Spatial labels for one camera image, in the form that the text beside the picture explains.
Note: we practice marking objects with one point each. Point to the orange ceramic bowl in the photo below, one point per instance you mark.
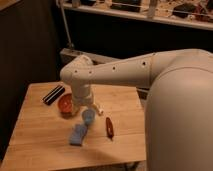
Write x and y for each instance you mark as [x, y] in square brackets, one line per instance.
[65, 104]

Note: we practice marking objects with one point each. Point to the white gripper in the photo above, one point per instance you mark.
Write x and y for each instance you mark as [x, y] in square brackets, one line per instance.
[82, 95]

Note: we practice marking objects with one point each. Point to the white shelf with clutter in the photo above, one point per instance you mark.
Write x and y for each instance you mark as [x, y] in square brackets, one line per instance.
[186, 13]

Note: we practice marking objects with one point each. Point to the wooden table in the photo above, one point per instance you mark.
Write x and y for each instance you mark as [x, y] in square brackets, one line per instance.
[40, 140]

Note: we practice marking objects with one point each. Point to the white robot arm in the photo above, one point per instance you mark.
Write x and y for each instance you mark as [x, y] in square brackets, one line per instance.
[179, 105]

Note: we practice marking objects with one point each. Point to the blue sponge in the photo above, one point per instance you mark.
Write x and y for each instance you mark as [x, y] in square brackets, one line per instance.
[78, 134]

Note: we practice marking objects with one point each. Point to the black rectangular box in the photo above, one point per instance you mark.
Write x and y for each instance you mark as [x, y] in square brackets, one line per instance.
[53, 94]

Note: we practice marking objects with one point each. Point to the small blue cup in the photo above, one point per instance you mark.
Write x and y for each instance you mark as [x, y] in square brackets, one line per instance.
[88, 116]

